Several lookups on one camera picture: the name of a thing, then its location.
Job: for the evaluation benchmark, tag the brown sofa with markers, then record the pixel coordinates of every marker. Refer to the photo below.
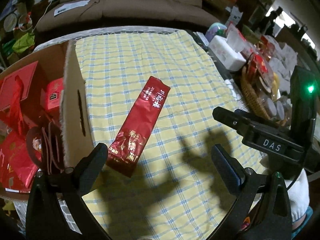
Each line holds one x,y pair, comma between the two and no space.
176,13

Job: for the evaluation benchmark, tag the white tissue box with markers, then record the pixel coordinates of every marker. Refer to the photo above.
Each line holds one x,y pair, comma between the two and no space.
231,60

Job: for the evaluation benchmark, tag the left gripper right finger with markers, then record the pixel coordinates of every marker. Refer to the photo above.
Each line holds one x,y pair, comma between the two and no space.
261,209

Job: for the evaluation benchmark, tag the wicker basket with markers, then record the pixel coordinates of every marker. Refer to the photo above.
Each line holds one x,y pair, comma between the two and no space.
254,102

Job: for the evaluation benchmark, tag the red tea box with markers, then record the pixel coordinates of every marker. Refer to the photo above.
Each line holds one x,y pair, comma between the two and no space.
51,96

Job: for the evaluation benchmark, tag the green cloth bag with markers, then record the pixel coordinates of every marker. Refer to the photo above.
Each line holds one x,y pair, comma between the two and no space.
26,42

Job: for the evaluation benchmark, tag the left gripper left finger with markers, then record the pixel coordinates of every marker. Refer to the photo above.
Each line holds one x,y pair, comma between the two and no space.
45,219

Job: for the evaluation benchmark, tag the large cardboard box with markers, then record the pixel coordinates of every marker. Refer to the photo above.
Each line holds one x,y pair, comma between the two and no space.
60,61

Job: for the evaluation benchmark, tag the red gift bag box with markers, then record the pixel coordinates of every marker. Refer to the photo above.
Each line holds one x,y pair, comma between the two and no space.
23,95

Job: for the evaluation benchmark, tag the long red foil pouch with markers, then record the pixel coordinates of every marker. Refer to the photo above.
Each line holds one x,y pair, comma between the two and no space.
125,151

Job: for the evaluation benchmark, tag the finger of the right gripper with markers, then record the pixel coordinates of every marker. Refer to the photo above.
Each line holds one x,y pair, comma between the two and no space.
257,133

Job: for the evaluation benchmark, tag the white paper on sofa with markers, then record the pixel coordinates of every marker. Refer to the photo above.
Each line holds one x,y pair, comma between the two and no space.
69,6

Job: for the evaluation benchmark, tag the red paper bag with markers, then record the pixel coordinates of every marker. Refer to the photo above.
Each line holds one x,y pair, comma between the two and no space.
22,157

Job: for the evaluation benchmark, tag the yellow plaid cloth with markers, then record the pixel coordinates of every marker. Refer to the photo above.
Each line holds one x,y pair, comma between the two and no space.
197,88

